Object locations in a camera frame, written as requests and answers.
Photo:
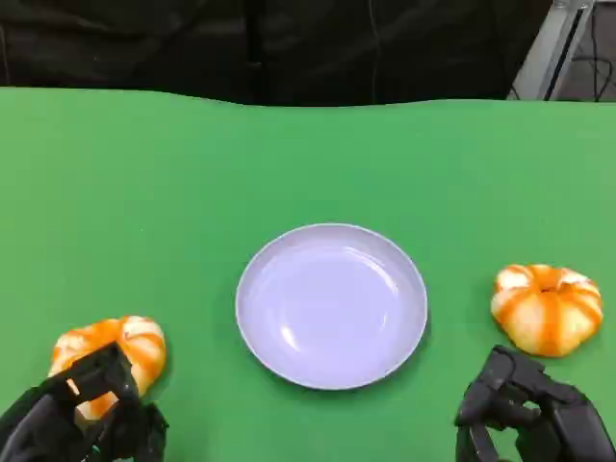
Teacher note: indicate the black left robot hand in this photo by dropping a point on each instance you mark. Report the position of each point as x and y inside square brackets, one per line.
[43, 428]

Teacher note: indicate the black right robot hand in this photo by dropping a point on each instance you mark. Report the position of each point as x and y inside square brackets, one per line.
[553, 414]

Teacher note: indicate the orange and white bread roll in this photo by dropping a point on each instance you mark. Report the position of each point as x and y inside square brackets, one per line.
[142, 339]
[544, 317]

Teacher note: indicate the lilac plate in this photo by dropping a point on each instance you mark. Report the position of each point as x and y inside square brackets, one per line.
[332, 308]

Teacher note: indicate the green table cloth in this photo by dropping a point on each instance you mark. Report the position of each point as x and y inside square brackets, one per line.
[144, 192]

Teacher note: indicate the black backdrop curtain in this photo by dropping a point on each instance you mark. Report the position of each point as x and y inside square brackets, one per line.
[240, 48]

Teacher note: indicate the aluminium frame post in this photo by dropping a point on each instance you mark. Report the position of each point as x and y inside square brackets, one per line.
[553, 48]

